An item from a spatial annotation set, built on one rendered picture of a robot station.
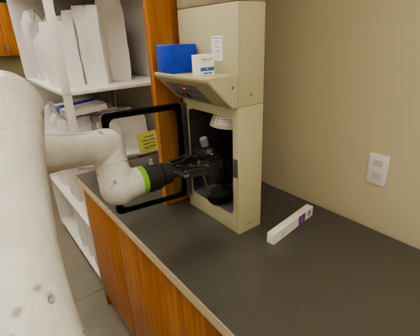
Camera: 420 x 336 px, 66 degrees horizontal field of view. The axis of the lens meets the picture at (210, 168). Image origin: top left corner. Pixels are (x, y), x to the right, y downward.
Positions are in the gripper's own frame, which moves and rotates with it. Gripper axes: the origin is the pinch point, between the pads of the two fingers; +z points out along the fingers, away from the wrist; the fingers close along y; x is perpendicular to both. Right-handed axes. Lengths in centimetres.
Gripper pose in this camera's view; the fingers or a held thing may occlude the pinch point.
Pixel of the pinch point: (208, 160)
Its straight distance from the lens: 118.4
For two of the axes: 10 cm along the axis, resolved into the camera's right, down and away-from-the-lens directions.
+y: -6.1, -2.8, 7.4
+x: 0.3, 9.3, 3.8
